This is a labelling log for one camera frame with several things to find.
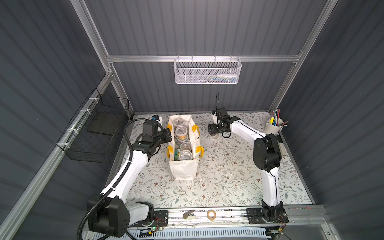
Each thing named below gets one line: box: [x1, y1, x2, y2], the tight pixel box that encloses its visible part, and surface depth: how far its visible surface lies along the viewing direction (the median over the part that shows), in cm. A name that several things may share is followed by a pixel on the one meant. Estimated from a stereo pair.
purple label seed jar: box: [173, 117, 185, 127], surface depth 90 cm
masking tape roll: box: [207, 209, 217, 221], surface depth 77 cm
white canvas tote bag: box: [166, 114, 204, 180], surface depth 81 cm
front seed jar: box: [179, 150, 193, 161], surface depth 75 cm
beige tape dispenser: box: [182, 209, 196, 221], surface depth 75 cm
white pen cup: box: [264, 117, 284, 136], surface depth 104 cm
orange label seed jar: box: [175, 126, 188, 141], surface depth 86 cm
